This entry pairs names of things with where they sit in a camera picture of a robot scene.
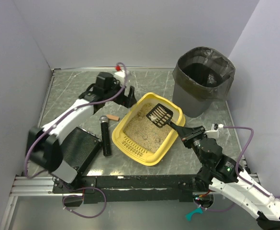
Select black slotted litter scoop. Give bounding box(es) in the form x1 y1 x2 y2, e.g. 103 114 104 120
146 103 174 128

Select yellow litter box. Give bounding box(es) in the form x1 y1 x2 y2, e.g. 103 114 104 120
112 92 186 166

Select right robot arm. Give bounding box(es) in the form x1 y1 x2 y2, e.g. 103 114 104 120
169 122 280 230

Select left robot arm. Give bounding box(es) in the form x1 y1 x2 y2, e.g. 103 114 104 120
24 70 137 184

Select lower litter clump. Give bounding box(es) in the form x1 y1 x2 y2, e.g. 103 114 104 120
149 115 157 122

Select cat litter pellets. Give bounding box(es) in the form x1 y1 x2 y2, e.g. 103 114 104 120
124 103 172 153

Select wooden block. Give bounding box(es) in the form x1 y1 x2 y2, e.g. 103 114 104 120
106 115 120 122

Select black glitter microphone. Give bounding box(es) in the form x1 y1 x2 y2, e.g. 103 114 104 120
99 115 112 157

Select grey trash bin with bag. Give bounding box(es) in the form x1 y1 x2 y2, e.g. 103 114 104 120
172 46 235 117

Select black ribbed tray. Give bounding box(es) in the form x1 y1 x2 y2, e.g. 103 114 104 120
61 127 102 175

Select teal plastic piece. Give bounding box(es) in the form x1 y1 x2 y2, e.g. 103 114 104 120
185 207 203 221

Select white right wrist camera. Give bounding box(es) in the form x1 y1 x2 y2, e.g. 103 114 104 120
204 123 224 139

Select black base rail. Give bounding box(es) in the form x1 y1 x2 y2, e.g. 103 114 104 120
53 174 208 204

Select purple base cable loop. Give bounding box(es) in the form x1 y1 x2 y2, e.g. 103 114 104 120
62 187 107 219

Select aluminium frame rail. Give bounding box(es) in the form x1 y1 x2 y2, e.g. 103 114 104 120
9 174 56 197

